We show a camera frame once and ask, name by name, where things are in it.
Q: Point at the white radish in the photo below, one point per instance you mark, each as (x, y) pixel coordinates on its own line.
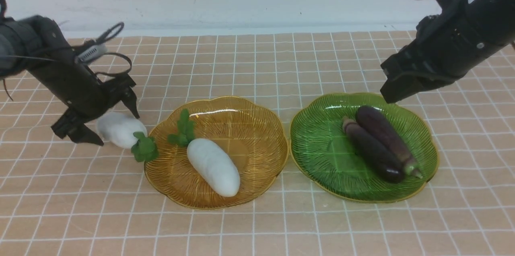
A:
(128, 133)
(207, 158)

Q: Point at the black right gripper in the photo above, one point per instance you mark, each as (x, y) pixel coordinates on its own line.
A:
(447, 46)

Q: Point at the amber ribbed plastic plate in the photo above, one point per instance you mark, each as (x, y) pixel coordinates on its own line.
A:
(252, 136)

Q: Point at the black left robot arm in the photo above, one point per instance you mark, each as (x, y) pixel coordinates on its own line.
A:
(36, 44)

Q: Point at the green ribbed plastic plate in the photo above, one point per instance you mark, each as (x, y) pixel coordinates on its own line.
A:
(323, 153)

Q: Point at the purple eggplant with green stem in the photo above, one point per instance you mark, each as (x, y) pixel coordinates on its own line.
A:
(377, 125)

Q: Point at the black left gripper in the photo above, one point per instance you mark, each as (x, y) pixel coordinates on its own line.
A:
(88, 96)

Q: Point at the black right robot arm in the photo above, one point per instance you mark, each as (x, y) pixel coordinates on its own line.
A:
(501, 26)

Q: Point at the dark purple eggplant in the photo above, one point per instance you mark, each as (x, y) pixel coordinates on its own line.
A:
(375, 155)

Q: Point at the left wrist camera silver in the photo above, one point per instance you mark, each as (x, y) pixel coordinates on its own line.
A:
(91, 54)

